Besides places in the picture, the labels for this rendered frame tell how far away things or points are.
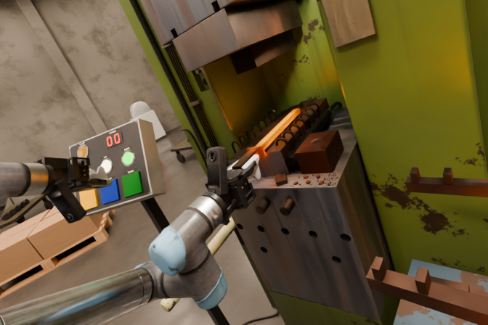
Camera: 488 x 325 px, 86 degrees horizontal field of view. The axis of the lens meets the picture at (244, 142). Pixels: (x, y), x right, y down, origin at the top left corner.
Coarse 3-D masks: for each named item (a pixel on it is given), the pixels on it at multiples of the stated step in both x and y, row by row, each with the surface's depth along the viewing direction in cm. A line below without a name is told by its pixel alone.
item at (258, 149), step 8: (296, 112) 93; (288, 120) 88; (280, 128) 83; (272, 136) 79; (256, 144) 77; (264, 144) 75; (248, 152) 72; (256, 152) 73; (240, 160) 69; (232, 168) 68; (240, 168) 67
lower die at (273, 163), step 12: (324, 108) 97; (276, 120) 99; (300, 120) 87; (312, 120) 88; (264, 132) 91; (252, 144) 84; (240, 156) 79; (276, 156) 72; (264, 168) 76; (276, 168) 74; (288, 168) 72
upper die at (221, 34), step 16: (272, 0) 77; (288, 0) 85; (224, 16) 60; (240, 16) 64; (256, 16) 69; (272, 16) 76; (288, 16) 84; (192, 32) 67; (208, 32) 64; (224, 32) 62; (240, 32) 63; (256, 32) 68; (272, 32) 75; (176, 48) 72; (192, 48) 69; (208, 48) 67; (224, 48) 64; (240, 48) 62; (192, 64) 72; (208, 64) 77
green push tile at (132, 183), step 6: (132, 174) 90; (138, 174) 90; (126, 180) 91; (132, 180) 90; (138, 180) 89; (126, 186) 91; (132, 186) 90; (138, 186) 89; (126, 192) 90; (132, 192) 90; (138, 192) 89
